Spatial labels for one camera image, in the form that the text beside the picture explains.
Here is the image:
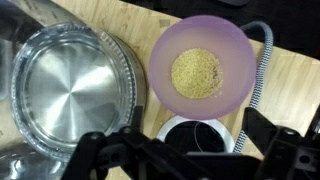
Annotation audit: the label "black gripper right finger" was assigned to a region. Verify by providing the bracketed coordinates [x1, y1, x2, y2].
[241, 106, 320, 180]

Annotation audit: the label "braided black white cable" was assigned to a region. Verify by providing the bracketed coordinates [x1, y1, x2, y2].
[233, 20, 274, 154]

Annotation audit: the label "pink plastic cup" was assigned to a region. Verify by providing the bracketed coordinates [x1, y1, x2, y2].
[148, 14, 258, 121]

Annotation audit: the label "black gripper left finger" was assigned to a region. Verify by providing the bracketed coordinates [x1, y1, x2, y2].
[61, 105, 208, 180]

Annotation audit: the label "yellow grains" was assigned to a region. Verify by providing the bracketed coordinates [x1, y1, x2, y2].
[170, 48, 224, 100]

